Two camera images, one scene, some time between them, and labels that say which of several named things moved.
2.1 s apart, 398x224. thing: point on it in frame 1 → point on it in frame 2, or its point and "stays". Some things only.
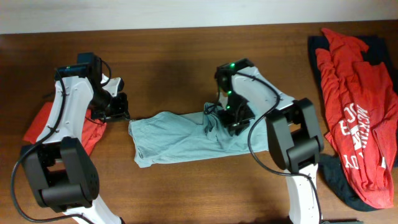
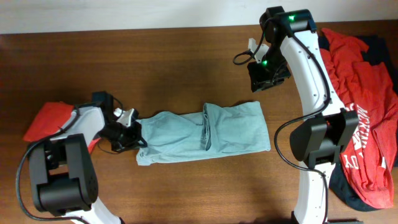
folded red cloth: x=92 y=132 stays
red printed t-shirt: x=362 y=106 stays
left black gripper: x=119 y=113 → x=136 y=137
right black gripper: x=231 y=123 → x=260 y=81
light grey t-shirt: x=194 y=135 stays
